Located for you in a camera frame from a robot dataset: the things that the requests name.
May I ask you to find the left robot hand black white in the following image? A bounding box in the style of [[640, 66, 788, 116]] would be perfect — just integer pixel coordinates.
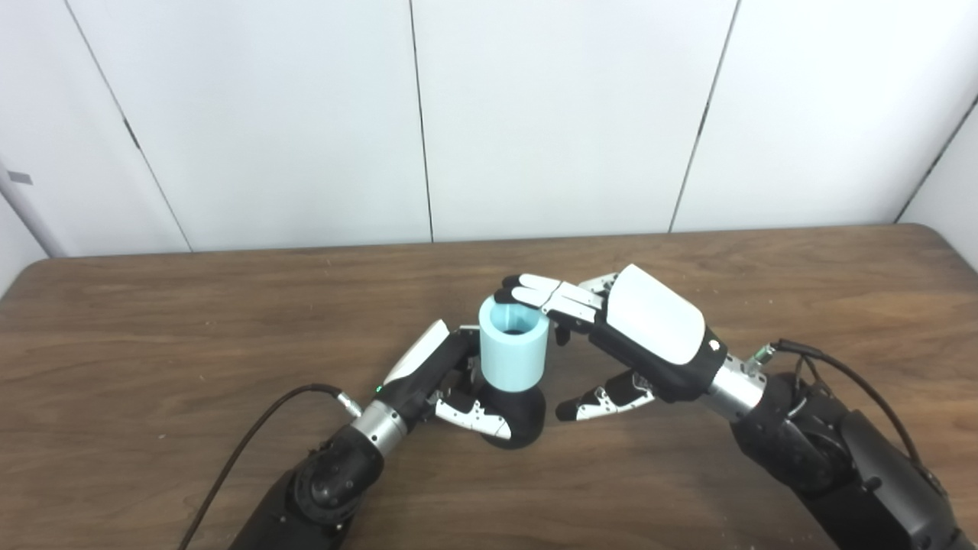
[[374, 319, 513, 442]]

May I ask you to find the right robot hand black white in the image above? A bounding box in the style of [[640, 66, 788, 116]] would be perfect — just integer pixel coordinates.
[[494, 264, 728, 422]]

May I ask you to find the light-blue hose piece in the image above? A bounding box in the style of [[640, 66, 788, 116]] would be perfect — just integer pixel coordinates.
[[478, 294, 551, 393]]

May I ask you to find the black nozzle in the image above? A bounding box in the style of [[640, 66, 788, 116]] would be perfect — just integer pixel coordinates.
[[478, 380, 547, 450]]

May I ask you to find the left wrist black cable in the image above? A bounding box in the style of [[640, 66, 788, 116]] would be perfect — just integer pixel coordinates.
[[177, 383, 362, 550]]

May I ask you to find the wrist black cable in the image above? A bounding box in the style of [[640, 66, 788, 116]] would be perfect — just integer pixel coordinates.
[[177, 383, 362, 550], [745, 339, 944, 490]]

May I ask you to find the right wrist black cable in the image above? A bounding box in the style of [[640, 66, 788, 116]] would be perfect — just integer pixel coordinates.
[[745, 339, 944, 490]]

